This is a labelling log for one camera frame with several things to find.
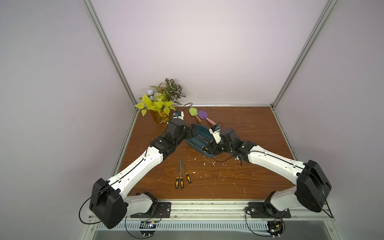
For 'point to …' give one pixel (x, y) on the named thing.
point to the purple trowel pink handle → (203, 114)
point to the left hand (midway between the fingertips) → (192, 126)
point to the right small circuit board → (275, 227)
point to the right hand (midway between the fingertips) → (209, 141)
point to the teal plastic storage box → (203, 141)
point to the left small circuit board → (147, 228)
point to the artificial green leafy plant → (161, 98)
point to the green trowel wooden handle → (193, 112)
